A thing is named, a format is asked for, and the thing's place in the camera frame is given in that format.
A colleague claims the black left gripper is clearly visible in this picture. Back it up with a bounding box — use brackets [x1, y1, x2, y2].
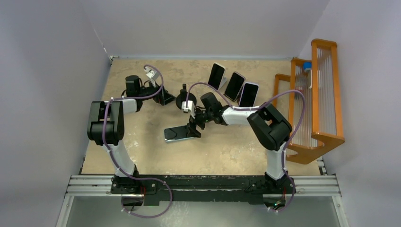
[138, 79, 175, 105]

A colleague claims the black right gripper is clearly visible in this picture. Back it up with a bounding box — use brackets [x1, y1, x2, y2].
[187, 107, 213, 138]

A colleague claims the blue case phone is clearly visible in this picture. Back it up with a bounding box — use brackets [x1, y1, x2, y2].
[164, 125, 195, 142]

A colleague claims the black round base phone stand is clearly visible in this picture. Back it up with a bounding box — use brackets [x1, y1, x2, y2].
[175, 83, 197, 110]

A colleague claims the white case phone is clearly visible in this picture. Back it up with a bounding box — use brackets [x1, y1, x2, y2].
[208, 62, 226, 90]

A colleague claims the silver metal phone stand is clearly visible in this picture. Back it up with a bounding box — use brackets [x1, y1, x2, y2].
[218, 77, 227, 90]

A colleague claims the purple case phone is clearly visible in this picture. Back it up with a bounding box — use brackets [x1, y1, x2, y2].
[224, 71, 246, 101]

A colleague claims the lilac case phone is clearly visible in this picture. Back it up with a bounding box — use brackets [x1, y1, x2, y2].
[238, 82, 259, 107]

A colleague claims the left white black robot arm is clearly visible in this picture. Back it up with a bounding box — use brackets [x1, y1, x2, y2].
[87, 75, 174, 193]

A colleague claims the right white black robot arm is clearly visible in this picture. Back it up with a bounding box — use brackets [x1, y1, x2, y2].
[181, 92, 292, 192]

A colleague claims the red black stamp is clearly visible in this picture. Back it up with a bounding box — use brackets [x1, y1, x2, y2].
[294, 86, 304, 100]

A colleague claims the orange wooden tiered rack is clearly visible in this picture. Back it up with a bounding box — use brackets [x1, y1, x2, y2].
[273, 39, 345, 165]

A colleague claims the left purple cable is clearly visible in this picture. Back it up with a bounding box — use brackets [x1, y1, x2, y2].
[102, 64, 173, 219]

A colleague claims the purple cable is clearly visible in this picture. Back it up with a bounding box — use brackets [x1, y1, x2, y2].
[185, 82, 306, 214]
[102, 64, 173, 219]

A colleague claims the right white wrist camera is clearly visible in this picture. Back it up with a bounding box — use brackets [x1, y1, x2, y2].
[181, 100, 196, 119]

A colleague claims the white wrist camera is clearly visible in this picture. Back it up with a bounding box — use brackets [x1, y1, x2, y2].
[144, 66, 159, 87]
[181, 100, 196, 119]

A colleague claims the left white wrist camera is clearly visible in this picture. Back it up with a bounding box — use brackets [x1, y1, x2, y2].
[144, 66, 159, 87]

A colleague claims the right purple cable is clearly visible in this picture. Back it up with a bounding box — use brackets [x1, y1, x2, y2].
[185, 82, 306, 214]

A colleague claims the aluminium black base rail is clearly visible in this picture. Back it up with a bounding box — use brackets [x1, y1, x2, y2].
[57, 158, 349, 227]

